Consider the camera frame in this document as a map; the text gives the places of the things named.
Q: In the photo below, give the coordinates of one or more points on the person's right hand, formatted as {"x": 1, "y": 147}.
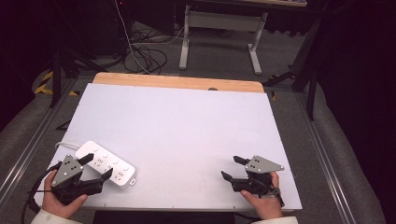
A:
{"x": 264, "y": 205}

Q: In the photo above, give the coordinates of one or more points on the aluminium rail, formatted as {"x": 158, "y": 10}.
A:
{"x": 323, "y": 161}
{"x": 28, "y": 152}

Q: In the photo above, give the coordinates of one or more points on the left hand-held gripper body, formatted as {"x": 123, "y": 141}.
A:
{"x": 66, "y": 172}

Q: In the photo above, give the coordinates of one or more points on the white metal desk frame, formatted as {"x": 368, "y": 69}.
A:
{"x": 218, "y": 21}

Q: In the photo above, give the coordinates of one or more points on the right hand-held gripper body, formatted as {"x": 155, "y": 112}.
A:
{"x": 261, "y": 174}

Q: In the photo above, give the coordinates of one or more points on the white board sheet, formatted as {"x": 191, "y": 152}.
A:
{"x": 180, "y": 133}

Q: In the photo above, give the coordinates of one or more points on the yellow black floor tape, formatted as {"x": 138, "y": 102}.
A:
{"x": 45, "y": 85}

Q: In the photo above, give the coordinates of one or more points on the person's left hand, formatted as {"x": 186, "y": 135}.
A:
{"x": 57, "y": 200}

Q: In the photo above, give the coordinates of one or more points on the white power strip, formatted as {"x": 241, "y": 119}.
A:
{"x": 106, "y": 165}

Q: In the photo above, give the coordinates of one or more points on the black metal stand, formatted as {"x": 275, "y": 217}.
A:
{"x": 306, "y": 62}
{"x": 57, "y": 77}

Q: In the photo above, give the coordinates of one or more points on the wooden table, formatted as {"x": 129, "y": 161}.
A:
{"x": 177, "y": 81}

